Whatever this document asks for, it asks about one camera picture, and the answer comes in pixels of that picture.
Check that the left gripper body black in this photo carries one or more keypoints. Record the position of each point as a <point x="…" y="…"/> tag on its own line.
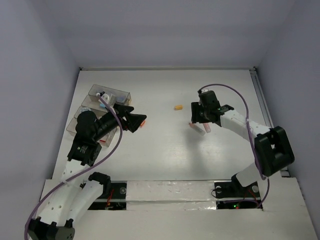
<point x="124" y="122"/>

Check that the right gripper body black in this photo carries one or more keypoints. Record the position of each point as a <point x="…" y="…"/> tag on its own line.
<point x="203" y="112"/>

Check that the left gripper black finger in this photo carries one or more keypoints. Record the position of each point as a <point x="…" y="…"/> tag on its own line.
<point x="123" y="111"/>
<point x="133" y="121"/>

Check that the clear bead cup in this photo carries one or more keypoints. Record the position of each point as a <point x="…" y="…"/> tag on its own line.
<point x="100" y="92"/>
<point x="121" y="99"/>

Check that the yellow marker cap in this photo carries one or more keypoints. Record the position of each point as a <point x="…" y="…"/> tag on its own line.
<point x="178" y="107"/>

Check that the clear grey highlighter marker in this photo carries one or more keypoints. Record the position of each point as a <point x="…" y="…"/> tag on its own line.
<point x="197" y="129"/>

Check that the orange highlighter marker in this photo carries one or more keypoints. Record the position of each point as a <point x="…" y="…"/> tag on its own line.
<point x="207" y="127"/>

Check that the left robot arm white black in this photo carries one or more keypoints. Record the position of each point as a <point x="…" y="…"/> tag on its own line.
<point x="56" y="214"/>

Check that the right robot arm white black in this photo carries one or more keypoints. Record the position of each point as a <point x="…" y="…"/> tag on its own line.
<point x="248" y="130"/>

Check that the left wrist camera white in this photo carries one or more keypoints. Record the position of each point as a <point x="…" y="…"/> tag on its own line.
<point x="108" y="97"/>

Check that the aluminium rail right side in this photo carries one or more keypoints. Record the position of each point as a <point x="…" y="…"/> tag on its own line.
<point x="270" y="120"/>

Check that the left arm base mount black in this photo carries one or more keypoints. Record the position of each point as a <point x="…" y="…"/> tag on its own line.
<point x="115" y="200"/>

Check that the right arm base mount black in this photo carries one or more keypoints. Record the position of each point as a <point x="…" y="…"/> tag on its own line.
<point x="231" y="195"/>

